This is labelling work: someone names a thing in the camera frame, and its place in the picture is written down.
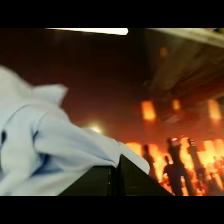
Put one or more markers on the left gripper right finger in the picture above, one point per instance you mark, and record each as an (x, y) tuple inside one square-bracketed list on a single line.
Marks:
[(140, 183)]

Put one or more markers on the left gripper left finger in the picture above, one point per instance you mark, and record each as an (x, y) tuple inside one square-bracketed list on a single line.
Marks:
[(96, 183)]

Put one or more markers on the light blue shirt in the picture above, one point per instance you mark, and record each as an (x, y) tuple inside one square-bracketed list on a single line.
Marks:
[(50, 143)]

